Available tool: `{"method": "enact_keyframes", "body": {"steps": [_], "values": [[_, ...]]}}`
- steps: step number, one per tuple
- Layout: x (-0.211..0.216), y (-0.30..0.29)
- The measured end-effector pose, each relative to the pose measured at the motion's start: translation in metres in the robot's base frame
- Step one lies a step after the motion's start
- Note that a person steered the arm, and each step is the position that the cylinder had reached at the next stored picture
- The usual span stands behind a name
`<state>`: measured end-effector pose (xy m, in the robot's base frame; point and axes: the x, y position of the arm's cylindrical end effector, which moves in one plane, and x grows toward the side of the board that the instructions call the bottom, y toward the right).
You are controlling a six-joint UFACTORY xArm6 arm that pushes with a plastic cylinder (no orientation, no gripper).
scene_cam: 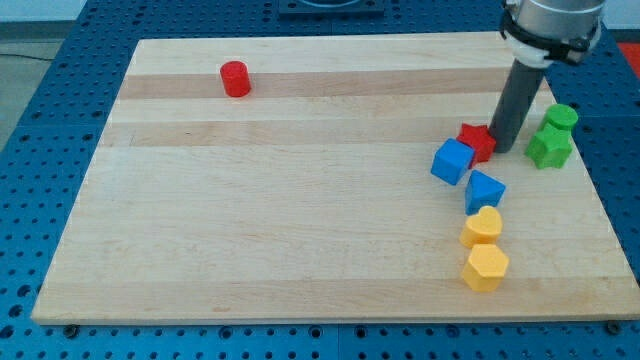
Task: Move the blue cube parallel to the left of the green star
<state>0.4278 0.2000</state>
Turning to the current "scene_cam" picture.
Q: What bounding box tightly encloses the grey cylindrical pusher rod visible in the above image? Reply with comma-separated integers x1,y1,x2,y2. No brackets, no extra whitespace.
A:
489,59,544,153

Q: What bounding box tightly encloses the red star block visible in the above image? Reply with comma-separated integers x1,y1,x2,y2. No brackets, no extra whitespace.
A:
456,123,497,168

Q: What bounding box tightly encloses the blue cube block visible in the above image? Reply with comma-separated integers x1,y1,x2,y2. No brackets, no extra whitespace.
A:
430,138,475,186

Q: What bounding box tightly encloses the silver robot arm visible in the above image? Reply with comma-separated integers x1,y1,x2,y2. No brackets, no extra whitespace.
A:
489,0,605,153

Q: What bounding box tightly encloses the green star block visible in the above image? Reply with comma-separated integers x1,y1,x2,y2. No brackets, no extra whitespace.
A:
525,124,572,169

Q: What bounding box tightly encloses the green cylinder block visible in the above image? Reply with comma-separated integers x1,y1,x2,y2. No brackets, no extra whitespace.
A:
538,104,579,132

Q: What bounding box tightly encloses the blue triangle block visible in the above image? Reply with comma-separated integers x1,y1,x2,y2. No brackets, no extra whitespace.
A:
465,170,506,215

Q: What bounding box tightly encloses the yellow heart block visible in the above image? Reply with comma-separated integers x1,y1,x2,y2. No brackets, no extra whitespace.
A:
459,206,503,248

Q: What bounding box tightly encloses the yellow hexagon block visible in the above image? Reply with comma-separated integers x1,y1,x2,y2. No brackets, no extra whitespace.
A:
461,244,510,292

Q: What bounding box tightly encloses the wooden board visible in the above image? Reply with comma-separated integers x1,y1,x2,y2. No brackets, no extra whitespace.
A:
32,32,639,325

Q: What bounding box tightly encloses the red cylinder block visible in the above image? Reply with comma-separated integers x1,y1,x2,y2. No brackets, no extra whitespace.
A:
220,60,252,97

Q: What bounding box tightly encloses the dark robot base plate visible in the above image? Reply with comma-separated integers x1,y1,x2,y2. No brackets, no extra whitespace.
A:
277,0,385,18

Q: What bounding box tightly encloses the black cable on floor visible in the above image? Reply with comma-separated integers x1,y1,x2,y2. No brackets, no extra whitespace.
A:
0,51,55,63

